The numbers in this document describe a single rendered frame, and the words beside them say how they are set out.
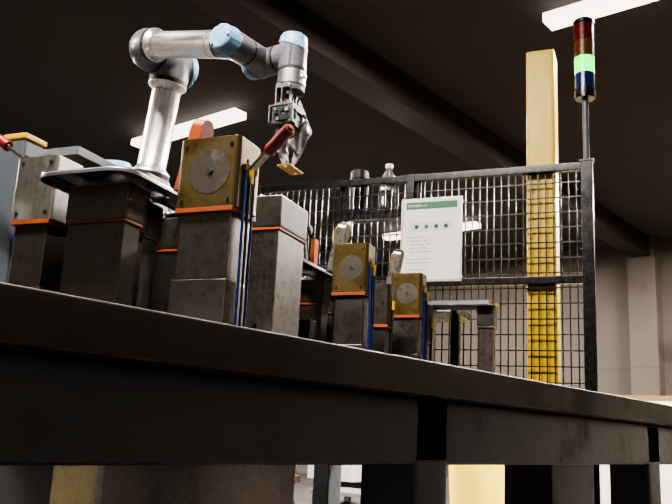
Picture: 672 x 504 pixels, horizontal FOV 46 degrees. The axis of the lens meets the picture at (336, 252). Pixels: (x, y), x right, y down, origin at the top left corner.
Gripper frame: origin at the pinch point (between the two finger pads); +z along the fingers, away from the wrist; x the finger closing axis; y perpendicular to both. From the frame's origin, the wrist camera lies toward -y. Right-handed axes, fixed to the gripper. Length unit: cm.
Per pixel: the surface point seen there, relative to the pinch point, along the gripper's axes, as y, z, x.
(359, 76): -226, -138, -80
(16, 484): 20, 84, -61
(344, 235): 6.5, 22.3, 19.2
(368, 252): 7.3, 27.0, 25.9
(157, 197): 65, 29, 9
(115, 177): 77, 29, 10
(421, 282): -27.6, 27.6, 27.3
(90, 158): 50, 14, -21
